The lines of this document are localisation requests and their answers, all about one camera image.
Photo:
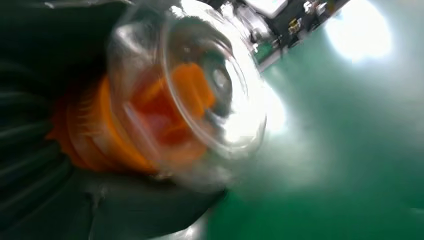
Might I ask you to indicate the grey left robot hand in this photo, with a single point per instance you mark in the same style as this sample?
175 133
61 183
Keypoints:
59 36

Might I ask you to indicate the black machine base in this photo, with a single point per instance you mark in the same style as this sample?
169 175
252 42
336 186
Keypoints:
298 23

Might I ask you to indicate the white box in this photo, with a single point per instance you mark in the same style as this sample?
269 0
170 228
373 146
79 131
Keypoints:
266 6

